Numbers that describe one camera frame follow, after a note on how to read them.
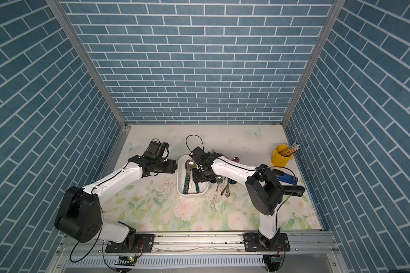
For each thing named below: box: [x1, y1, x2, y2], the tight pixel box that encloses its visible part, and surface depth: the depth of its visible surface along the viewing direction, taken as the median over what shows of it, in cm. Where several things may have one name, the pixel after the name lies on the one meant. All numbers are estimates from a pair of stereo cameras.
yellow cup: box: [271, 143, 294, 168], surface depth 98 cm
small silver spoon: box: [224, 180, 231, 198], surface depth 91 cm
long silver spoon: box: [211, 175, 224, 208], surface depth 93 cm
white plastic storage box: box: [176, 154, 209, 197], surface depth 93 cm
